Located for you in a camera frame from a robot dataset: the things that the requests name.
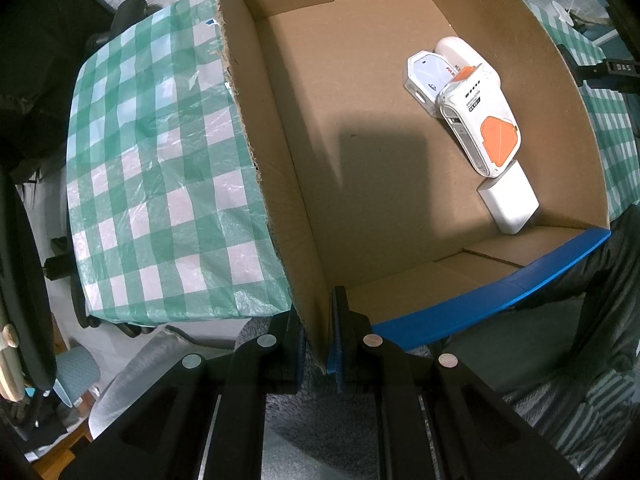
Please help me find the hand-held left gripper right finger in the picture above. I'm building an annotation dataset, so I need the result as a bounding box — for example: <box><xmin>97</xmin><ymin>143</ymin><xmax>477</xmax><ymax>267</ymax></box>
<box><xmin>326</xmin><ymin>286</ymin><xmax>581</xmax><ymax>480</ymax></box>

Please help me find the white octagonal device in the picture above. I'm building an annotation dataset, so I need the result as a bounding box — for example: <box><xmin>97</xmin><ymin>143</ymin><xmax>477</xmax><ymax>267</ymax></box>
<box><xmin>403</xmin><ymin>50</ymin><xmax>458</xmax><ymax>120</ymax></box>

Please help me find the white and orange power bank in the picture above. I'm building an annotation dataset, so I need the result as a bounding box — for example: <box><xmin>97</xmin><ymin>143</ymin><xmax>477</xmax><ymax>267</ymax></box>
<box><xmin>436</xmin><ymin>62</ymin><xmax>522</xmax><ymax>179</ymax></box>

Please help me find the blue cardboard box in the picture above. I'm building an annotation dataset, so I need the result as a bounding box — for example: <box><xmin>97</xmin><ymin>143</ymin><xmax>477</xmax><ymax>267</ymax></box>
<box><xmin>214</xmin><ymin>0</ymin><xmax>613</xmax><ymax>376</ymax></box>

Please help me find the striped cloth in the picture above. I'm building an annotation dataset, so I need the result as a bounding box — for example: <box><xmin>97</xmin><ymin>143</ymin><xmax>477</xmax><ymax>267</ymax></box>
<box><xmin>505</xmin><ymin>370</ymin><xmax>640</xmax><ymax>480</ymax></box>

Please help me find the teal seat cushion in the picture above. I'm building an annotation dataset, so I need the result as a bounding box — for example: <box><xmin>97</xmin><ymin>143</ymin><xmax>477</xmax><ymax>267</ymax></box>
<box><xmin>52</xmin><ymin>347</ymin><xmax>101</xmax><ymax>408</ymax></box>

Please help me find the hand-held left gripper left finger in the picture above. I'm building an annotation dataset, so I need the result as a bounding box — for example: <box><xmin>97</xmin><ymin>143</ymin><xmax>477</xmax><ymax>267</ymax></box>
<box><xmin>60</xmin><ymin>305</ymin><xmax>306</xmax><ymax>480</ymax></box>

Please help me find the small white plug charger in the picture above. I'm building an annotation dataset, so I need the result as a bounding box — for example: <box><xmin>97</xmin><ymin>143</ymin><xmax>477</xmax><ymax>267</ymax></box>
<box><xmin>476</xmin><ymin>160</ymin><xmax>540</xmax><ymax>236</ymax></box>

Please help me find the beige wooden object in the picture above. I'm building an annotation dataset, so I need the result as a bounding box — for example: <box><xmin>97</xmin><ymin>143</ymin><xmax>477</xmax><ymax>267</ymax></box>
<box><xmin>0</xmin><ymin>324</ymin><xmax>27</xmax><ymax>402</ymax></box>

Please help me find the black table frame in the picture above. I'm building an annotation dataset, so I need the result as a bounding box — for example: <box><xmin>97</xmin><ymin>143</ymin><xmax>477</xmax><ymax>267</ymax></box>
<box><xmin>44</xmin><ymin>237</ymin><xmax>147</xmax><ymax>338</ymax></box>

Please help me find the grey fleece clothing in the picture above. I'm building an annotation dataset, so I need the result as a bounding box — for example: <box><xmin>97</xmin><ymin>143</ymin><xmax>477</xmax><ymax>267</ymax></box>
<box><xmin>235</xmin><ymin>305</ymin><xmax>640</xmax><ymax>480</ymax></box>

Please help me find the black chair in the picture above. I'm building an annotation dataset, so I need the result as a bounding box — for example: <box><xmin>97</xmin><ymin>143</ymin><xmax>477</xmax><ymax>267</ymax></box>
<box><xmin>0</xmin><ymin>170</ymin><xmax>56</xmax><ymax>396</ymax></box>

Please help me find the white oval device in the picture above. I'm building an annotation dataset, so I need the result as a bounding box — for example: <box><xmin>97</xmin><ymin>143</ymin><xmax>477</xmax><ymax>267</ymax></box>
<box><xmin>434</xmin><ymin>36</ymin><xmax>482</xmax><ymax>78</ymax></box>

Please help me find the green checked tablecloth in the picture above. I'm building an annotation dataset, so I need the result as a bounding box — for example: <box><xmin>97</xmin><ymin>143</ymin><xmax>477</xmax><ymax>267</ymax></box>
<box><xmin>66</xmin><ymin>0</ymin><xmax>640</xmax><ymax>323</ymax></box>

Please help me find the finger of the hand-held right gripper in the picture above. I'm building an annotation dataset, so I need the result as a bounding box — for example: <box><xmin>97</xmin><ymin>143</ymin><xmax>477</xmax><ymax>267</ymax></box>
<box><xmin>556</xmin><ymin>44</ymin><xmax>606</xmax><ymax>88</ymax></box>

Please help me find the dark cloth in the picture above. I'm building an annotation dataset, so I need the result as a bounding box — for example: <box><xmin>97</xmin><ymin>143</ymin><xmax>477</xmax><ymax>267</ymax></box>
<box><xmin>500</xmin><ymin>200</ymin><xmax>640</xmax><ymax>361</ymax></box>

